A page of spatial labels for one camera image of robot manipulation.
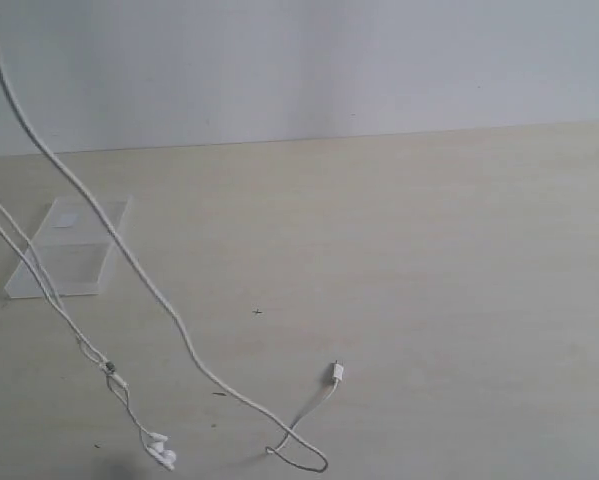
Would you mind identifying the white wired earphones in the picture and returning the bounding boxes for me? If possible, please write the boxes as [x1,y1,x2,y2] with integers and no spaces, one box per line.
[0,0,348,474]

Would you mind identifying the clear plastic storage box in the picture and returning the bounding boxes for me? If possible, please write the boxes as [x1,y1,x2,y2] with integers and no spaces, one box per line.
[5,195,132,299]

